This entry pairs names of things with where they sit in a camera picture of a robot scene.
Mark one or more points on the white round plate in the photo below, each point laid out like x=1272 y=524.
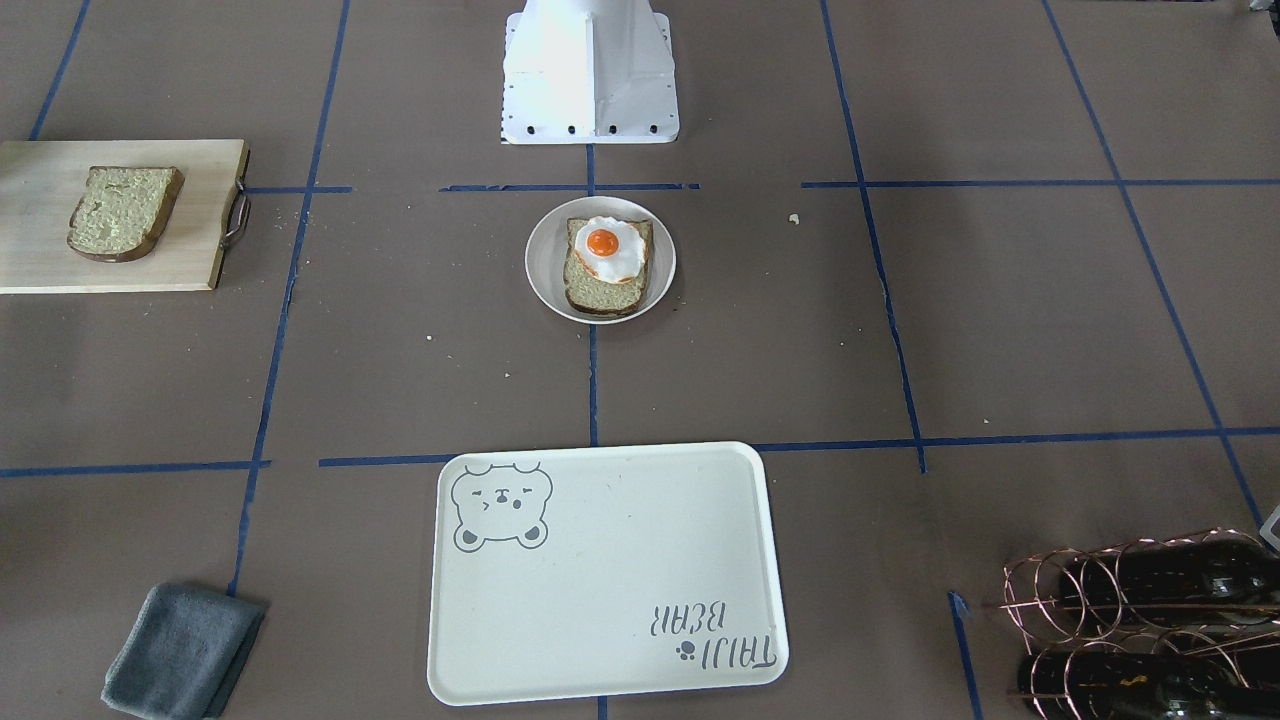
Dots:
x=548 y=247

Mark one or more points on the white bear serving tray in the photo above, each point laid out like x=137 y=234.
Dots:
x=583 y=572

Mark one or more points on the grey folded cloth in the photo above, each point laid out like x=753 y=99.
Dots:
x=185 y=654

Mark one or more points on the dark wine bottle lower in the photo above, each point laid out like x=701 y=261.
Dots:
x=1084 y=684

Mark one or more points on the dark wine bottle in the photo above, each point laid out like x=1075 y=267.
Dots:
x=1217 y=582
x=1084 y=684

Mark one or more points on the dark wine bottle upper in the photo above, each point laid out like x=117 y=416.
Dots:
x=1217 y=582

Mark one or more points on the wooden cutting board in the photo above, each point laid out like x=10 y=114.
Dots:
x=42 y=182

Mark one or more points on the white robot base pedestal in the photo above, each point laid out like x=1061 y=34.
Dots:
x=588 y=72

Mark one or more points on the copper wire bottle rack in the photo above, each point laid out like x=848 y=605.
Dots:
x=1031 y=599

